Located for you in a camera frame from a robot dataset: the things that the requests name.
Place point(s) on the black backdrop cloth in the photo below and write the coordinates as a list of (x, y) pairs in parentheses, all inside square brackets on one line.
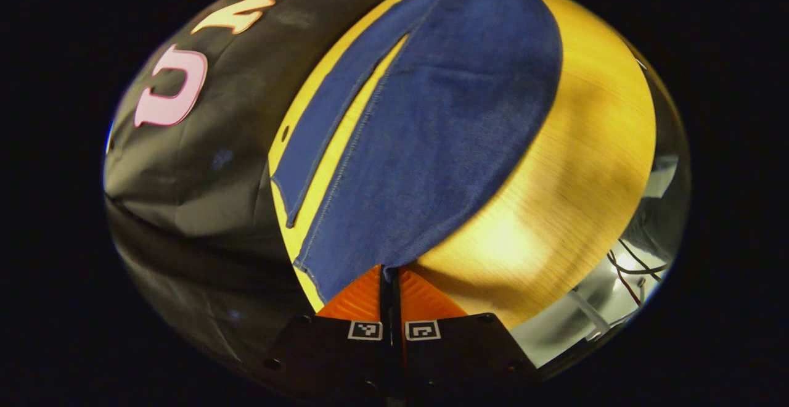
[(234, 209)]

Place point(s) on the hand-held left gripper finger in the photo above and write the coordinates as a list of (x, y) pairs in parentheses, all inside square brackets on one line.
[(386, 302), (397, 305)]

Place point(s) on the blue denim jeans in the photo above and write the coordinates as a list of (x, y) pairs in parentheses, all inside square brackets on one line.
[(431, 135)]

